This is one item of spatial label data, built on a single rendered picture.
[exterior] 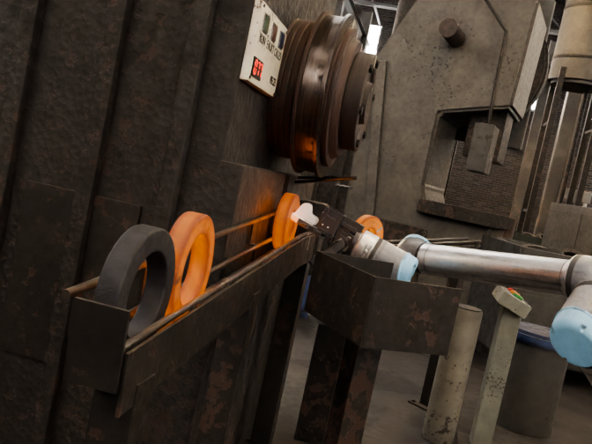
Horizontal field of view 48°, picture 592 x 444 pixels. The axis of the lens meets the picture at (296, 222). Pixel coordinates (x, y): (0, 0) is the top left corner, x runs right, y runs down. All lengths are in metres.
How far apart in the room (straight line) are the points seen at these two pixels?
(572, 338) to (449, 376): 1.13
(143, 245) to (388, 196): 3.85
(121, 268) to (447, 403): 1.92
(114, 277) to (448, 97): 3.93
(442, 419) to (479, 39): 2.78
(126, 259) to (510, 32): 4.01
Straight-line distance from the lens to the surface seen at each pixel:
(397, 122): 4.69
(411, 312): 1.32
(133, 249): 0.87
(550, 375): 3.05
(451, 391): 2.61
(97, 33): 1.69
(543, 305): 3.99
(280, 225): 1.74
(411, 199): 4.60
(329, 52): 1.79
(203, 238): 1.13
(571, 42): 10.84
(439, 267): 1.84
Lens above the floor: 0.88
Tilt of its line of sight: 4 degrees down
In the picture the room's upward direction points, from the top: 12 degrees clockwise
